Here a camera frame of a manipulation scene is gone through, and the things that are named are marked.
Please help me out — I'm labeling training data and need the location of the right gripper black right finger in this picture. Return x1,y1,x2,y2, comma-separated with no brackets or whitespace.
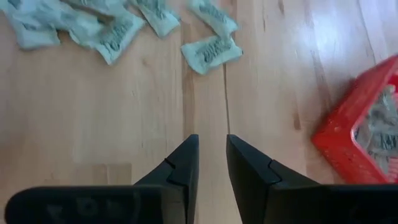
226,134,398,224

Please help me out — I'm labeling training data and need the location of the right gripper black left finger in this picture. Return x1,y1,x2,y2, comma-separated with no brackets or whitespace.
4,134,200,224

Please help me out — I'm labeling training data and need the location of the red plastic slotted basket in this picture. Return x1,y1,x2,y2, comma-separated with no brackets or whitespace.
312,55,398,185

